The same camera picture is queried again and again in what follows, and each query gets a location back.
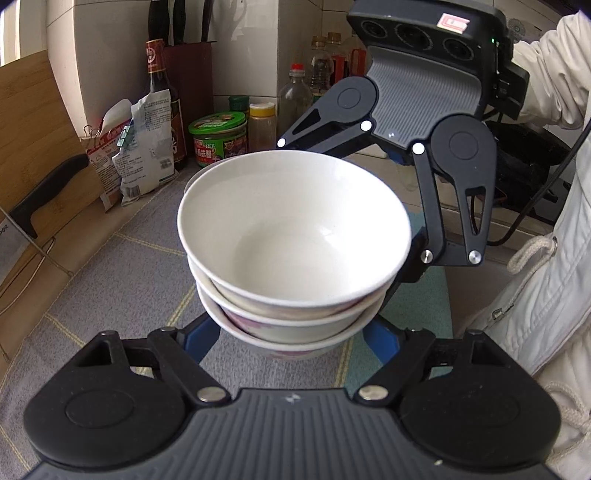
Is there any person's right forearm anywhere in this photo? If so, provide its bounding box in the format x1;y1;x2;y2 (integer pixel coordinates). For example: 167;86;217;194
508;9;591;130

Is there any dark soy sauce bottle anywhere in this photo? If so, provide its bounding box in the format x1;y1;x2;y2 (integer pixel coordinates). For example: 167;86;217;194
144;39;188;171

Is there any black appliance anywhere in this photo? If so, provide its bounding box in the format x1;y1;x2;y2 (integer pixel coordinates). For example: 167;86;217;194
480;120;573;227

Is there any red and white food bag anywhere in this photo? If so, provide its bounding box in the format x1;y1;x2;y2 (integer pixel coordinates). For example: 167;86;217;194
84;99;134;213

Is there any metal wire rack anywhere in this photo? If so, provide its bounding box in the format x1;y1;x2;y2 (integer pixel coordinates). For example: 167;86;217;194
0;203;75;365

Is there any red-capped clear plastic bottle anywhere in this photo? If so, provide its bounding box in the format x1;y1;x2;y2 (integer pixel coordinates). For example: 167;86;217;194
278;63;314;139

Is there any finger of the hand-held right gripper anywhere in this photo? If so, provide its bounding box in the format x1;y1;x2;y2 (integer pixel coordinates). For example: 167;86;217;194
397;143;496;284
276;99;375;160

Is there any grey checked cloth mat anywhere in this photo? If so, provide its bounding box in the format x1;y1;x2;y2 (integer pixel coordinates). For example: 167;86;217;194
0;173;455;467

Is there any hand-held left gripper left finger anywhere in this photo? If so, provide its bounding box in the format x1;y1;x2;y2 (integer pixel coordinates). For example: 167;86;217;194
69;314;232;407

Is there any black-handled block knife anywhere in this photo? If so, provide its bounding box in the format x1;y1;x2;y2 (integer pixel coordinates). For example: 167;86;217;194
171;0;188;46
199;0;214;43
147;0;169;42

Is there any green-lidded sauce jar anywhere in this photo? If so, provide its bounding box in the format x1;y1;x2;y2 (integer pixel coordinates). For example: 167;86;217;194
188;112;249;169

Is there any black cable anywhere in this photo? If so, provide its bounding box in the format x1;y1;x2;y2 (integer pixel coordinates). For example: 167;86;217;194
487;106;591;245

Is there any bamboo cutting board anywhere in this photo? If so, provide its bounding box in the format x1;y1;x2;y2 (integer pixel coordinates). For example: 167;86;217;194
0;50;105;370

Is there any cooking oil bottle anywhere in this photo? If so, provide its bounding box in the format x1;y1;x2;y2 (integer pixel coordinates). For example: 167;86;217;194
308;36;335;100

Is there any white and blue food bag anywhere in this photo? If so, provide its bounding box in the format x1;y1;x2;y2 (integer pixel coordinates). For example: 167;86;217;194
113;90;181;206

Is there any yellow-lidded spice jar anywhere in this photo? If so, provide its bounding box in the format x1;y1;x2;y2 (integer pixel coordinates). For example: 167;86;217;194
248;102;277;151

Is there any black-handled kitchen cleaver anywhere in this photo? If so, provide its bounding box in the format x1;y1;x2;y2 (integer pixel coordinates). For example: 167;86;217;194
0;154;89;289

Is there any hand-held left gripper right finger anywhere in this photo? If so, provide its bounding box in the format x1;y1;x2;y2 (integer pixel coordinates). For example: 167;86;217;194
356;314;522;406

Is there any white floral ceramic bowl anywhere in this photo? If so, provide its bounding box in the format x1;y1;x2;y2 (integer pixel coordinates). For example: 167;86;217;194
187;256;402;337
178;150;413;309
196;277;389;363

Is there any brown knife block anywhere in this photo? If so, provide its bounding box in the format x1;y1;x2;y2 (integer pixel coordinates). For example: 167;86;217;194
161;41;218;158

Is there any red-labelled condiment bottle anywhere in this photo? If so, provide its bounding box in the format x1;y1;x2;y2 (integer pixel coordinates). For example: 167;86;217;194
348;28;370;79

